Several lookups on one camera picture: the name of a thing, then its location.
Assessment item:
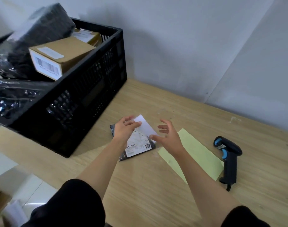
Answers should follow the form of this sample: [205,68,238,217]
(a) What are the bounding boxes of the person's left forearm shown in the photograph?
[77,139,128,199]

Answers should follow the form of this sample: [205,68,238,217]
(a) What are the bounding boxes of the yellow sticker backing sheet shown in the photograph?
[157,128,224,185]

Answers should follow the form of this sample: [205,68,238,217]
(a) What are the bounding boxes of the yellow taped parcel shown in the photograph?
[72,28,102,47]

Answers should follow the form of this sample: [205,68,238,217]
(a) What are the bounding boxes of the large black parcel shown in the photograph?
[0,3,76,78]

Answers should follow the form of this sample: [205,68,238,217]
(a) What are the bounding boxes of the small black parcel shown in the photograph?
[110,124,157,162]

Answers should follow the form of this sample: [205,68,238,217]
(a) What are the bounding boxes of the black blue barcode scanner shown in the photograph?
[214,136,243,186]

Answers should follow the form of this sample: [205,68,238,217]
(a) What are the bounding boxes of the person's right hand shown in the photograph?
[149,119,186,158]

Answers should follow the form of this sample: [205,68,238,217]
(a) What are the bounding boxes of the black parcels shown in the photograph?
[0,79,56,119]

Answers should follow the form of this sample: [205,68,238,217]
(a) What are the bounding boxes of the person's right forearm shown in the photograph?
[175,151,241,226]

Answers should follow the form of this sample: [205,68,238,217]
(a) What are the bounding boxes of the person's left hand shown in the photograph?
[112,115,142,146]

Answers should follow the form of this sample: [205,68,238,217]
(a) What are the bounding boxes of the black plastic crate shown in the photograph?
[0,17,127,159]

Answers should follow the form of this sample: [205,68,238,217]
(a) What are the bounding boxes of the white label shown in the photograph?
[132,114,158,144]

